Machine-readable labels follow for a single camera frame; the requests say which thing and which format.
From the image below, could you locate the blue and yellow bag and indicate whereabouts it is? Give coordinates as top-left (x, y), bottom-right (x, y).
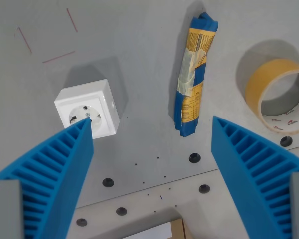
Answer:
top-left (173, 11), bottom-right (219, 137)

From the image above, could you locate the white wall power socket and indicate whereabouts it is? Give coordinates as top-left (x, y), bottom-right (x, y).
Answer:
top-left (54, 79), bottom-right (121, 140)

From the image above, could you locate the brown cardboard piece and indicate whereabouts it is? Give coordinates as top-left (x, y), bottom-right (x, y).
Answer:
top-left (170, 218), bottom-right (194, 239)

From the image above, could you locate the yellow adhesive tape roll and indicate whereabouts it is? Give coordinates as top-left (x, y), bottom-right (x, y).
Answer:
top-left (244, 59), bottom-right (299, 135)

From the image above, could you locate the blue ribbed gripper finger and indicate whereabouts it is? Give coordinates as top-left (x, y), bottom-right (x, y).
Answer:
top-left (0, 117), bottom-right (95, 239)
top-left (211, 115), bottom-right (299, 239)

